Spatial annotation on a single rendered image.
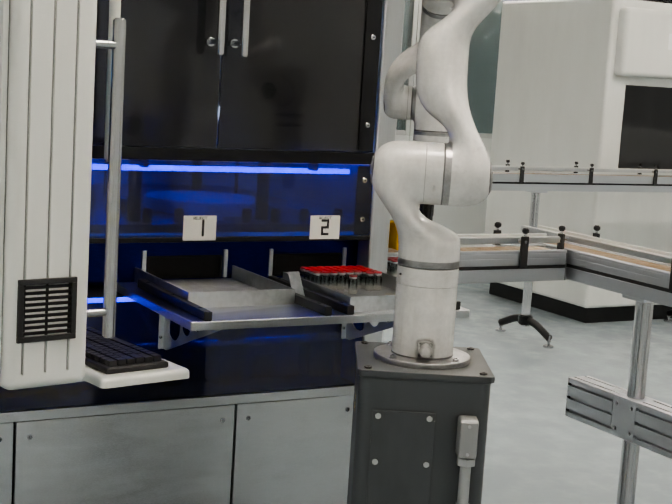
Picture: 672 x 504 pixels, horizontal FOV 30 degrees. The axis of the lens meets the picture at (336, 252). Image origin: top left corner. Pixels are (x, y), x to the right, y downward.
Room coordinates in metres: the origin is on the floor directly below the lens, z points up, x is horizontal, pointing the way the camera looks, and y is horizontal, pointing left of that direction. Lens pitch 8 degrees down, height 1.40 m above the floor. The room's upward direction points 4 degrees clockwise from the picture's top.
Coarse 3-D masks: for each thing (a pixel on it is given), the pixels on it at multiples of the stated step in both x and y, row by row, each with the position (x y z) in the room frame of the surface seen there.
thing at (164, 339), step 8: (160, 320) 2.92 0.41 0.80; (168, 320) 2.93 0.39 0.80; (160, 328) 2.92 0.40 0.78; (168, 328) 2.91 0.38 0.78; (160, 336) 2.92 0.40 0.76; (168, 336) 2.90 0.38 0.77; (184, 336) 2.81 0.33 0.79; (192, 336) 2.77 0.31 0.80; (200, 336) 2.73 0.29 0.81; (160, 344) 2.92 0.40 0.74; (168, 344) 2.90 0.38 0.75; (176, 344) 2.85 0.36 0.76
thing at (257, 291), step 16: (144, 272) 2.92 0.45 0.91; (240, 272) 3.05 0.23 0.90; (176, 288) 2.74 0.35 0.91; (192, 288) 2.92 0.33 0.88; (208, 288) 2.93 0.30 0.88; (224, 288) 2.94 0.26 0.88; (240, 288) 2.96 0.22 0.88; (256, 288) 2.97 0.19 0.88; (272, 288) 2.90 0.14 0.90; (288, 288) 2.83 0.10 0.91; (208, 304) 2.70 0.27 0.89; (224, 304) 2.72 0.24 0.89; (240, 304) 2.74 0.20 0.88; (256, 304) 2.76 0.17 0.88; (272, 304) 2.78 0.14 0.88
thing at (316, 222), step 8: (312, 216) 3.12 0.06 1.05; (320, 216) 3.13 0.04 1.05; (328, 216) 3.14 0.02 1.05; (336, 216) 3.15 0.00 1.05; (312, 224) 3.12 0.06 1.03; (320, 224) 3.13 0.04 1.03; (336, 224) 3.15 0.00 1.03; (312, 232) 3.12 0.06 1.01; (320, 232) 3.13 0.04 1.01; (328, 232) 3.14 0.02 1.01; (336, 232) 3.15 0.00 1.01
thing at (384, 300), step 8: (288, 280) 3.01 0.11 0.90; (304, 280) 2.94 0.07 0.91; (384, 280) 3.11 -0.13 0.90; (392, 280) 3.08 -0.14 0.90; (312, 288) 2.90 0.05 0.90; (320, 288) 2.87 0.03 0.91; (328, 288) 2.84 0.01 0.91; (384, 288) 3.08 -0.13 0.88; (392, 288) 3.08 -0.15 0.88; (336, 296) 2.80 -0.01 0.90; (344, 296) 2.77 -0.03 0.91; (352, 296) 2.94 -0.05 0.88; (360, 296) 2.76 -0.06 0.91; (368, 296) 2.77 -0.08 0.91; (376, 296) 2.78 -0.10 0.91; (384, 296) 2.79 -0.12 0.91; (392, 296) 2.80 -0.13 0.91; (352, 304) 2.75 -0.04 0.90; (360, 304) 2.76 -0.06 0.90; (368, 304) 2.77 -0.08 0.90; (376, 304) 2.78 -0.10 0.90; (384, 304) 2.79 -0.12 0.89; (392, 304) 2.80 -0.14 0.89
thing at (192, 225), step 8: (184, 216) 2.95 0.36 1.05; (192, 216) 2.96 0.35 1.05; (200, 216) 2.97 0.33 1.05; (208, 216) 2.98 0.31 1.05; (216, 216) 2.99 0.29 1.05; (184, 224) 2.95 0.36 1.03; (192, 224) 2.96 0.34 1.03; (200, 224) 2.97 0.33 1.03; (208, 224) 2.98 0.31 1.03; (184, 232) 2.95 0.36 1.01; (192, 232) 2.96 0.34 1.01; (200, 232) 2.97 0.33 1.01; (208, 232) 2.98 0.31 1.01; (184, 240) 2.95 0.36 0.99; (192, 240) 2.96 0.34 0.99; (200, 240) 2.97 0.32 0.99
